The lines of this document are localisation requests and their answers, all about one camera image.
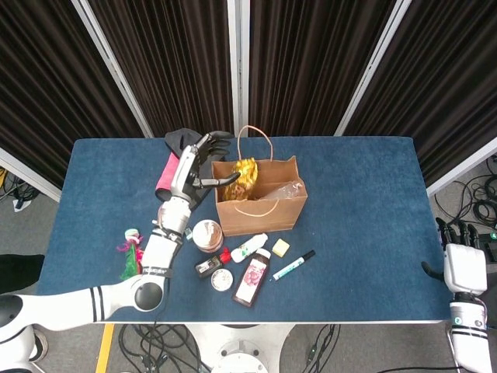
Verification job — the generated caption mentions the black cable tangle under table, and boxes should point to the black cable tangle under table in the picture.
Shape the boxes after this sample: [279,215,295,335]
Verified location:
[116,324,213,373]

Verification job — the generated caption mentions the round clear box of clips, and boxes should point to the round clear box of clips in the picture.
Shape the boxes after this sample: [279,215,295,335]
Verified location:
[210,268,235,292]

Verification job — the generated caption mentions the brown paper bag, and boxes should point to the brown paper bag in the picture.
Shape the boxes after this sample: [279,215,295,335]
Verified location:
[211,124,309,239]

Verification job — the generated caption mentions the bundle of clear straws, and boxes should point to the bundle of clear straws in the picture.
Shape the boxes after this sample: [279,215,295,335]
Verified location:
[259,180,306,202]

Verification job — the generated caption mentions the black ink bottle red cap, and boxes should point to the black ink bottle red cap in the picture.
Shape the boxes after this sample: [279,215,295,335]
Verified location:
[193,247,233,279]

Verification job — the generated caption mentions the white metal frame rail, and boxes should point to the white metal frame rail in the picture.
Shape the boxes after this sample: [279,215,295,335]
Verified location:
[0,146,63,203]
[426,147,497,198]

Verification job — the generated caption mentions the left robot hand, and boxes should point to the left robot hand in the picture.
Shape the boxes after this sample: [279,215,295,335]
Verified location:
[169,131,242,201]

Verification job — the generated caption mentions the brown bottle pink flower label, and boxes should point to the brown bottle pink flower label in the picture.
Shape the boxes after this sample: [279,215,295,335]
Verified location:
[231,248,273,309]

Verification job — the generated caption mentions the gold foil packet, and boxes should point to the gold foil packet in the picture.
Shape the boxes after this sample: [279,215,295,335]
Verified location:
[222,156,260,202]

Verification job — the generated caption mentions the colourful feather toy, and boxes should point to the colourful feather toy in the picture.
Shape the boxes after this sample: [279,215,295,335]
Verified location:
[116,228,148,282]

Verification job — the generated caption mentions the green white marker pen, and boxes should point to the green white marker pen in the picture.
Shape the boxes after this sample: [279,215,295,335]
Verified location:
[272,249,317,282]

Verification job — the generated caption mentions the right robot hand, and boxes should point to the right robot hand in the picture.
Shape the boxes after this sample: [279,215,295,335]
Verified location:
[421,218,488,295]

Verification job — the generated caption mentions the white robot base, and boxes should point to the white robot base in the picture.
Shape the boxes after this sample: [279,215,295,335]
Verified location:
[186,322,297,373]

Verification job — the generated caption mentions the black cables with green plug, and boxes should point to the black cables with green plug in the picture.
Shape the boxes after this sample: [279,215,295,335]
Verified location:
[302,324,342,366]

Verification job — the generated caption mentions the grey and pink cloth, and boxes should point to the grey and pink cloth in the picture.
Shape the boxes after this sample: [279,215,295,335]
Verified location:
[155,128,228,214]

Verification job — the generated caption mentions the white bottle green label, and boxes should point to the white bottle green label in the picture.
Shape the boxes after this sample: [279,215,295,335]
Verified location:
[230,232,269,264]

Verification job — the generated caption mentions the white metal frame post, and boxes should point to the white metal frame post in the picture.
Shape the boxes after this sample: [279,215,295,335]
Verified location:
[71,0,155,139]
[333,0,413,137]
[227,0,252,138]

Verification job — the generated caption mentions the blue felt table cover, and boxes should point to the blue felt table cover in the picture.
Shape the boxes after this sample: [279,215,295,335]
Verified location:
[35,135,461,324]

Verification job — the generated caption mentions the clear jar of rubber bands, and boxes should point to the clear jar of rubber bands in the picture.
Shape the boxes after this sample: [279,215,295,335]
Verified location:
[192,219,225,254]

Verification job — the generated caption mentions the dark pleated curtain panel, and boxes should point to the dark pleated curtain panel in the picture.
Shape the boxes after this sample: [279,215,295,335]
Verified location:
[248,0,398,137]
[87,0,235,138]
[0,0,144,190]
[343,0,497,188]

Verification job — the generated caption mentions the yellow floor tape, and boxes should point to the yellow floor tape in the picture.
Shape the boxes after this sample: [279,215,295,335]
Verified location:
[95,324,116,373]

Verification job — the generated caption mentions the dark trouser leg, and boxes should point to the dark trouser leg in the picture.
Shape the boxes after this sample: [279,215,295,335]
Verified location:
[0,254,46,295]

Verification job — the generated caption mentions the black floor cable pile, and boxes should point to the black floor cable pile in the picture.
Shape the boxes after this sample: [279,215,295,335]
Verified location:
[0,166,40,213]
[433,153,497,230]

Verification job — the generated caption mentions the yellow sponge cube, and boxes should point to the yellow sponge cube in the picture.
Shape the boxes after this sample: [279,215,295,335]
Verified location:
[271,238,292,259]

